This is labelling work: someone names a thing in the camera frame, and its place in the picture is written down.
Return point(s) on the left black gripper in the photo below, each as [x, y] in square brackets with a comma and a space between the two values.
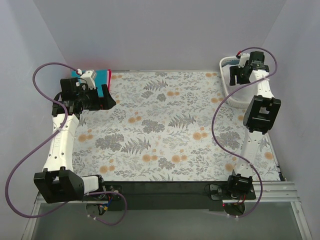
[100, 98]

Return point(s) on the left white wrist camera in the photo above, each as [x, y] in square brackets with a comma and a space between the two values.
[89, 77]

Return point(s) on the dark teal t shirt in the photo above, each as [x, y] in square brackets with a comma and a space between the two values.
[230, 63]

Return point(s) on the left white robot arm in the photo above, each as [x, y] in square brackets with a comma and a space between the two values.
[57, 181]

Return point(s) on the folded teal t shirt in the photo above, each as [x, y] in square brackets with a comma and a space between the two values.
[101, 79]

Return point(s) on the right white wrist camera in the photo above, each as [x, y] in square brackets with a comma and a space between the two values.
[243, 59]

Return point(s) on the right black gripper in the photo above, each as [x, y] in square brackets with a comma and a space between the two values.
[240, 70]

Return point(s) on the floral patterned table mat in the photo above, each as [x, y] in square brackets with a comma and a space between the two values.
[165, 126]

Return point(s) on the aluminium rail frame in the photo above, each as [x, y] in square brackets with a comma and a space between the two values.
[275, 214]

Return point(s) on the white plastic laundry basket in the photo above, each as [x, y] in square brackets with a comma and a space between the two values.
[232, 97]

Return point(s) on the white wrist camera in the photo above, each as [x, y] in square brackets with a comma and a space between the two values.
[89, 77]
[243, 59]

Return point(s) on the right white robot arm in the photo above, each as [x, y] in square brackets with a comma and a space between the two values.
[258, 119]

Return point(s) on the folded red t shirt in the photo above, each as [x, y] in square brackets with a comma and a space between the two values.
[109, 77]

